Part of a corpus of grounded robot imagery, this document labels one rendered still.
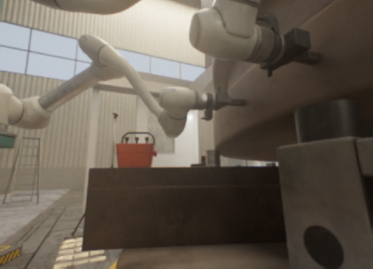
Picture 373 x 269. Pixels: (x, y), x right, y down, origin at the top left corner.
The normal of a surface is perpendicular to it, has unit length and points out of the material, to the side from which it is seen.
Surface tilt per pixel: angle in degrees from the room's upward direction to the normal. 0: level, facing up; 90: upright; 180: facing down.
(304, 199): 90
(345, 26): 90
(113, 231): 90
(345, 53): 90
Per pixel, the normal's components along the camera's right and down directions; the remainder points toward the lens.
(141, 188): 0.09, -0.21
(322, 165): -0.88, -0.09
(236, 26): 0.26, 0.40
